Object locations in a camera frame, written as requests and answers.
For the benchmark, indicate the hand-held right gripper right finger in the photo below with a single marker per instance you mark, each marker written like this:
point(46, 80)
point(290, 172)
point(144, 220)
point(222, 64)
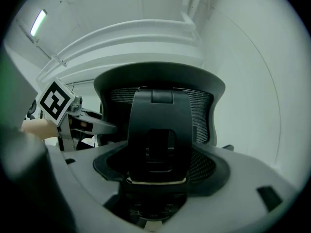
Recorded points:
point(243, 190)

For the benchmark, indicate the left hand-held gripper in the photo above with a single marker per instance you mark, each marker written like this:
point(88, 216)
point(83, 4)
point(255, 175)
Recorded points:
point(54, 101)

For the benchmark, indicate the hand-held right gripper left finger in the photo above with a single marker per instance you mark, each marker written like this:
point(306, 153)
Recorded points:
point(85, 178)

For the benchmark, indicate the black mesh office chair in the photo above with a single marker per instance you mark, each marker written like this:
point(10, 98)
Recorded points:
point(158, 120)

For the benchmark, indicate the person's left forearm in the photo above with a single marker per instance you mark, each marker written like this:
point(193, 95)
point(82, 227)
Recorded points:
point(39, 128)

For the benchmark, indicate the person's left hand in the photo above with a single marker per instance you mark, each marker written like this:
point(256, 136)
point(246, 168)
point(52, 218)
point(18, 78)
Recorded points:
point(83, 124)

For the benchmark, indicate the person's grey t-shirt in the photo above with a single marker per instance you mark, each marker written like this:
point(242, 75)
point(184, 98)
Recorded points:
point(22, 154)

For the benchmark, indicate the ceiling strip light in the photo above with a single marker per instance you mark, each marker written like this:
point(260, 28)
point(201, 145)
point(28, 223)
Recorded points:
point(38, 22)

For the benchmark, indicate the white ceiling duct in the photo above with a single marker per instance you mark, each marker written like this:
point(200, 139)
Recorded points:
point(126, 40)

